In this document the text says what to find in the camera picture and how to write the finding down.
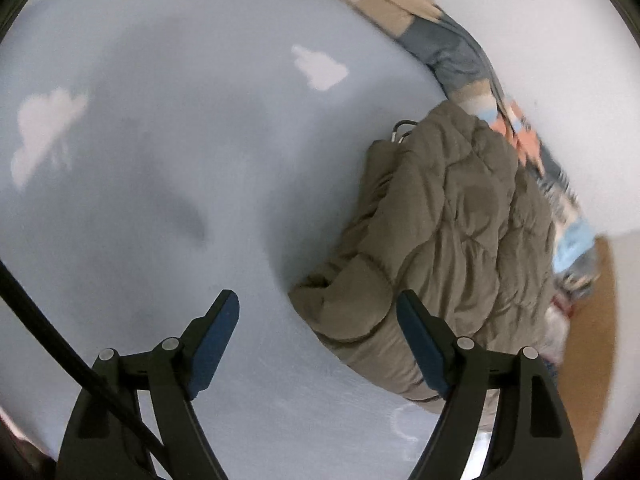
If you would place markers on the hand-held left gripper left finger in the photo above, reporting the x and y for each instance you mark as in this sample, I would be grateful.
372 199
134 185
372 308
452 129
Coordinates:
215 342

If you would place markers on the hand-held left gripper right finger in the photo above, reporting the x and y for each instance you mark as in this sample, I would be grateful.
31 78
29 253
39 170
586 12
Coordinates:
421 347

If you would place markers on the olive puffer jacket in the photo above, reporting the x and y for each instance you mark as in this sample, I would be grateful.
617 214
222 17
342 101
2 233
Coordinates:
450 240

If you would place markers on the red white striped pillow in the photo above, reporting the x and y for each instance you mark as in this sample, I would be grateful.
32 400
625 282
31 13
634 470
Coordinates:
556 327

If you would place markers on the wooden headboard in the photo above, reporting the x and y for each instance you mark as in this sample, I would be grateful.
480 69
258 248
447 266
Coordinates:
595 340

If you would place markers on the light blue cloud bed sheet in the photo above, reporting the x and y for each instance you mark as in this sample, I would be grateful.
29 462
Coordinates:
200 160

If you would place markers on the patchwork quilt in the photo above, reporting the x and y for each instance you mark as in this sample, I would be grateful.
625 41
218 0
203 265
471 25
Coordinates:
450 55

